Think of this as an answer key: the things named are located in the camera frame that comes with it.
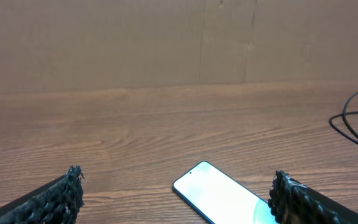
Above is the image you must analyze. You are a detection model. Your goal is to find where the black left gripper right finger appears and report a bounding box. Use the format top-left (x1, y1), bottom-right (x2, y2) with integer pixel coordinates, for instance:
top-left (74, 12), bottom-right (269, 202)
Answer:
top-left (268, 170), bottom-right (358, 224)

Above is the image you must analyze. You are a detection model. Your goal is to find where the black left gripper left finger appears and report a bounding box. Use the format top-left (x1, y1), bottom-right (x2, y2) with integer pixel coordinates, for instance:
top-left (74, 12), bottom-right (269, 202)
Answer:
top-left (0, 166), bottom-right (85, 224)

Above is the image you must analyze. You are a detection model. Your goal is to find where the Samsung Galaxy smartphone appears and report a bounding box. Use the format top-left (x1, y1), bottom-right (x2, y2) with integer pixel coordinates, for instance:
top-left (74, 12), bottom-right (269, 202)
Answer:
top-left (172, 161), bottom-right (277, 224)

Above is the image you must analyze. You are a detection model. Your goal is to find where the black USB charging cable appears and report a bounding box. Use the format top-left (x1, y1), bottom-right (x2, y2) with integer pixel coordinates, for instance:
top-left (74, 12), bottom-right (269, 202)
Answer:
top-left (328, 80), bottom-right (358, 155)

